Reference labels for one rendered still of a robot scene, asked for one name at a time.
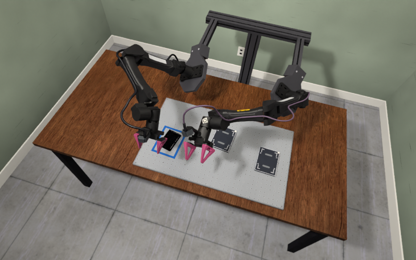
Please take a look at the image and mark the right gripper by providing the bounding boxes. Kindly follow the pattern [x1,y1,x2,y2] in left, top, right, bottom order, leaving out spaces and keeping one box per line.
[134,120,167,154]

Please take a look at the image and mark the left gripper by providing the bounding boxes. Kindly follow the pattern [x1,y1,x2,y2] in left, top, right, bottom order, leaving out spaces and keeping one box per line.
[184,126,215,164]

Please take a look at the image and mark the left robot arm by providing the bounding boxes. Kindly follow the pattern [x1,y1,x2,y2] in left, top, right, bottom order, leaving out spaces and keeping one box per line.
[200,82,308,131]

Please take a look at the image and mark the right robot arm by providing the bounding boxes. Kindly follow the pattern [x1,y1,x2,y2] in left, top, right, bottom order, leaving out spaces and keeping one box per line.
[115,44,204,122]

